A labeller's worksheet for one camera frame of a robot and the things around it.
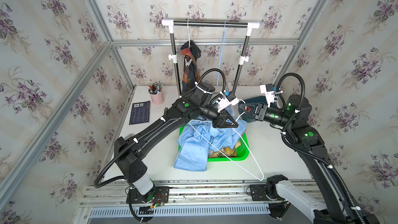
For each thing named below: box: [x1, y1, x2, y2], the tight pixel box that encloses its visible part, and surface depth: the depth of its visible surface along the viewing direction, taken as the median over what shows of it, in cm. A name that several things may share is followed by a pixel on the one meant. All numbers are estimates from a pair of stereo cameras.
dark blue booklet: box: [129, 100, 150, 125], surface depth 107 cm
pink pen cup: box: [148, 79, 165, 105], surface depth 106 cm
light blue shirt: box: [173, 116, 248, 172], surface depth 78 cm
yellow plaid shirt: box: [208, 140, 241, 158], surface depth 84 cm
